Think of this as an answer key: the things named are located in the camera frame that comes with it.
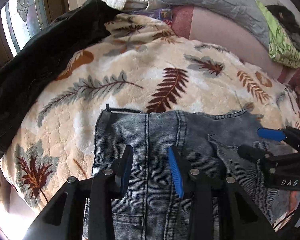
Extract black jacket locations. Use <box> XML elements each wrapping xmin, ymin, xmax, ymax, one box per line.
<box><xmin>0</xmin><ymin>0</ymin><xmax>120</xmax><ymax>159</ymax></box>

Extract leaf-pattern fleece blanket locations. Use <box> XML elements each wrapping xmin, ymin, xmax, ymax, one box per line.
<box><xmin>0</xmin><ymin>14</ymin><xmax>300</xmax><ymax>239</ymax></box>

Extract right hand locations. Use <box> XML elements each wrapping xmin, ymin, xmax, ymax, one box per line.
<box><xmin>289</xmin><ymin>191</ymin><xmax>300</xmax><ymax>213</ymax></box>

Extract grey-blue denim pants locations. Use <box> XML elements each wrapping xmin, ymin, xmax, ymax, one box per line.
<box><xmin>82</xmin><ymin>104</ymin><xmax>300</xmax><ymax>240</ymax></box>

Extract stained glass window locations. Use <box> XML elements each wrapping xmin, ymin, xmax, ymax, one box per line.
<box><xmin>1</xmin><ymin>0</ymin><xmax>49</xmax><ymax>56</ymax></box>

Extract black garment on top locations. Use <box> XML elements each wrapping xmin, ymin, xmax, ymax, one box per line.
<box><xmin>266</xmin><ymin>5</ymin><xmax>300</xmax><ymax>51</ymax></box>

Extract green patterned folded cloth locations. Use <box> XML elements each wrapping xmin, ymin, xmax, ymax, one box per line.
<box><xmin>256</xmin><ymin>0</ymin><xmax>300</xmax><ymax>69</ymax></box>

